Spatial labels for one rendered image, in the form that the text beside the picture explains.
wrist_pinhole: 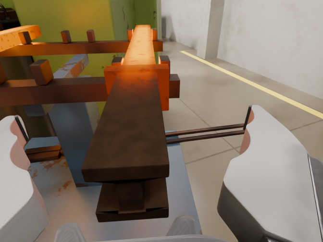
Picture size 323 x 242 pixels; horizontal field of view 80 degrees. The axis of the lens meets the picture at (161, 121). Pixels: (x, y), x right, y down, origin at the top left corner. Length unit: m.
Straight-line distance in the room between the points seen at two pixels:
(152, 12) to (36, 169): 0.80
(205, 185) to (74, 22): 1.12
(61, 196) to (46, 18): 0.46
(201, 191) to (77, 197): 0.98
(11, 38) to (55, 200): 0.30
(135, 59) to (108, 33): 0.42
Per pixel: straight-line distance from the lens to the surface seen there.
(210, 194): 1.31
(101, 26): 0.61
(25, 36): 0.46
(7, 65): 0.65
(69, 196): 0.44
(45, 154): 0.54
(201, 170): 1.43
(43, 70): 0.22
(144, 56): 0.20
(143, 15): 1.03
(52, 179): 0.48
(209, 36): 3.99
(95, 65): 0.64
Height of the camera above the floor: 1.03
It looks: 33 degrees down
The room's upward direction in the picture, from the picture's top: 1 degrees counter-clockwise
